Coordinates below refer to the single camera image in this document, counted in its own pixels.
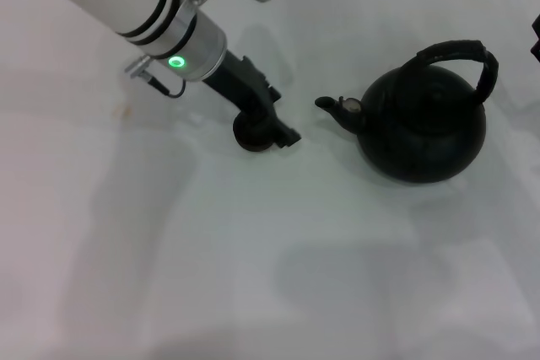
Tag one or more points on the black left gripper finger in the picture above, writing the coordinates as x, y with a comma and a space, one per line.
283, 135

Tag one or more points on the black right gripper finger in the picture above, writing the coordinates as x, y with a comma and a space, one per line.
536, 39

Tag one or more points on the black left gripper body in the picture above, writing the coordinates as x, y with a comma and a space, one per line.
240, 90

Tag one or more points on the small black teacup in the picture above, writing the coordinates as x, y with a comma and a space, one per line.
253, 143

